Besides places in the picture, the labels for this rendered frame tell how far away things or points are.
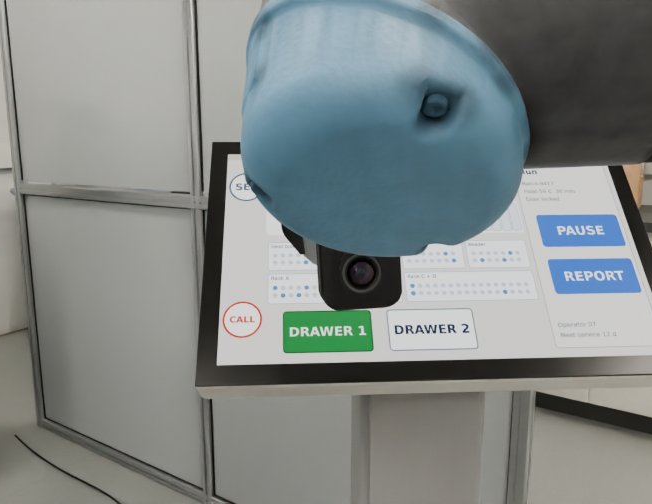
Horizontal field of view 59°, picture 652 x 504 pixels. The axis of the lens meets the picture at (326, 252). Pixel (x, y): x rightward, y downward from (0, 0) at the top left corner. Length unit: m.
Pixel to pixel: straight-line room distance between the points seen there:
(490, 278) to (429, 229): 0.51
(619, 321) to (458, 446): 0.25
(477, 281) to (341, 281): 0.37
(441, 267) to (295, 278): 0.16
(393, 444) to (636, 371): 0.29
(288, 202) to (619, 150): 0.09
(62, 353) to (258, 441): 1.03
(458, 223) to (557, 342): 0.51
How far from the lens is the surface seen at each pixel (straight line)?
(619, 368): 0.68
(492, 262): 0.68
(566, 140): 0.16
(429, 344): 0.62
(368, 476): 0.78
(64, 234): 2.41
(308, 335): 0.61
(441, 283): 0.65
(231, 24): 1.73
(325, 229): 0.16
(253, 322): 0.61
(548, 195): 0.76
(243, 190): 0.70
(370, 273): 0.31
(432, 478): 0.79
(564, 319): 0.68
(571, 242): 0.73
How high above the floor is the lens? 1.20
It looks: 11 degrees down
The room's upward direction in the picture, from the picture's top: straight up
